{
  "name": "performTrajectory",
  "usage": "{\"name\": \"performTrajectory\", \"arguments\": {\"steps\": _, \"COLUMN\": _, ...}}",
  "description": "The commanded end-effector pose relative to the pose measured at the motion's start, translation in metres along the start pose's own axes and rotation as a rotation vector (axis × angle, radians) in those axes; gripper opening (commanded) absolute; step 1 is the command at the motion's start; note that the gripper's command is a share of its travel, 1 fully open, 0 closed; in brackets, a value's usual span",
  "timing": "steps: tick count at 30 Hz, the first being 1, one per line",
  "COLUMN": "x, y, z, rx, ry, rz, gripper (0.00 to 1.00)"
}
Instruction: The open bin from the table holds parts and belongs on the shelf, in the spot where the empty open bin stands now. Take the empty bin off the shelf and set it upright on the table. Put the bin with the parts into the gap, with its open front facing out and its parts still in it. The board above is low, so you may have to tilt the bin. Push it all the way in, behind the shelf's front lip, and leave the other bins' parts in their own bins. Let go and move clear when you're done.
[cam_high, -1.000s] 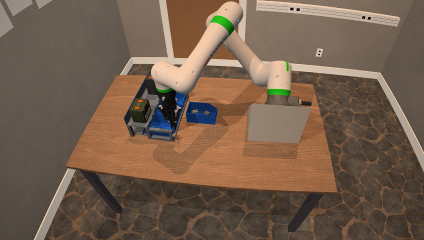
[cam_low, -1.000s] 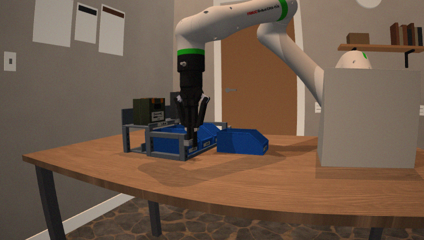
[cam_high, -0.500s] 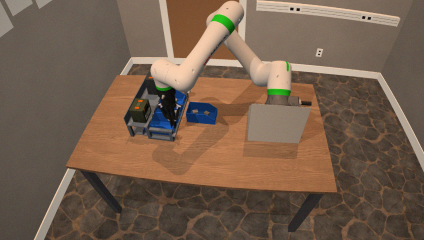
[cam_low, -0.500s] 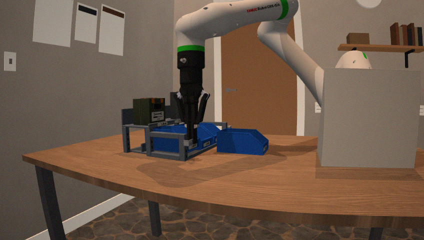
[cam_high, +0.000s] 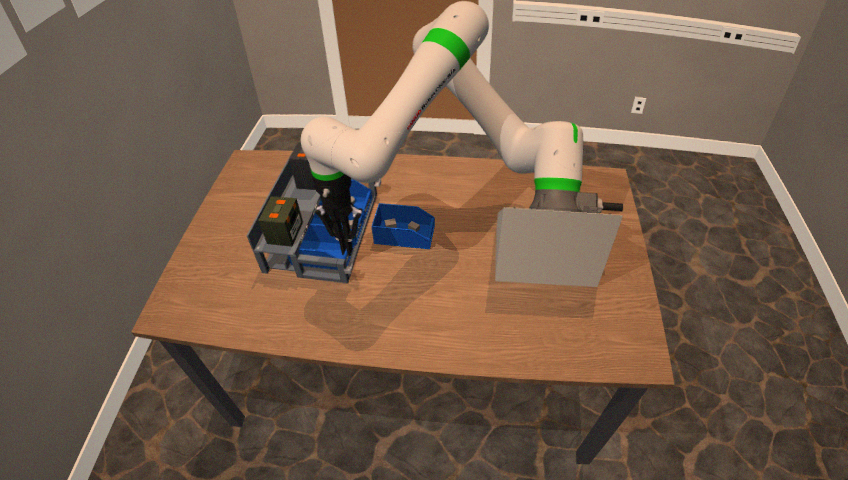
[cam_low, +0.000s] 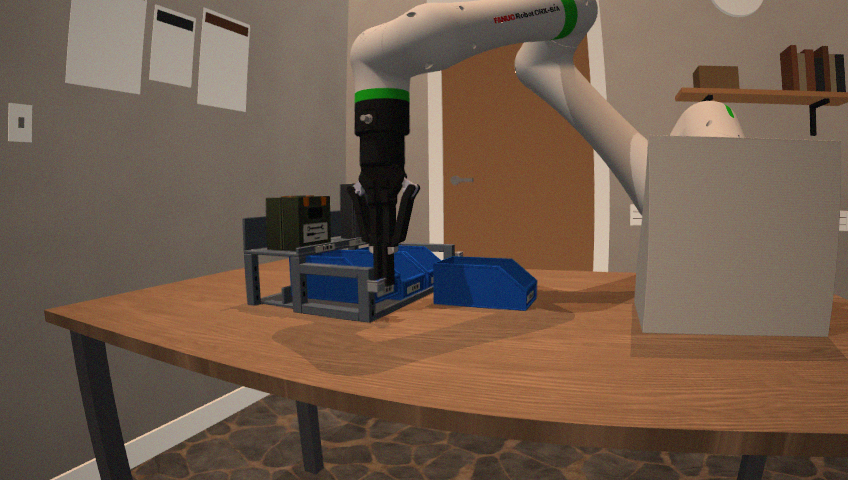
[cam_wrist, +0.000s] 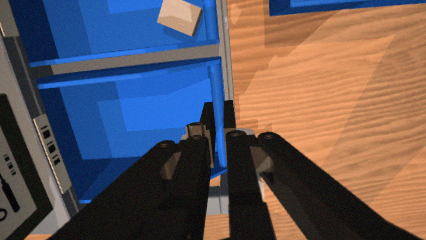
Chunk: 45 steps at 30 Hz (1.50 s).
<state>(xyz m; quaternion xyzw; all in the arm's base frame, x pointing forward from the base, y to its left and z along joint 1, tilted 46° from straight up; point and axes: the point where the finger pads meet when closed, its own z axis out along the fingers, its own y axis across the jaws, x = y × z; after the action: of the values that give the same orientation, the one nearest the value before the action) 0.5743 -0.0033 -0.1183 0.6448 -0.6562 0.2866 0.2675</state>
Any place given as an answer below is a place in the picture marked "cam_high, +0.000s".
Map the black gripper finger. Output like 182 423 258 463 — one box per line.
339 205 363 256
315 205 346 255

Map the grey metal shelf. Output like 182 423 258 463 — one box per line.
247 160 381 284

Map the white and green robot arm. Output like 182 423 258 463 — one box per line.
301 1 623 213

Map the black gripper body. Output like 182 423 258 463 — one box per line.
320 190 354 218

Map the blue bin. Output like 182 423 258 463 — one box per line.
310 201 363 246
371 203 435 249
299 224 351 270
349 180 372 219

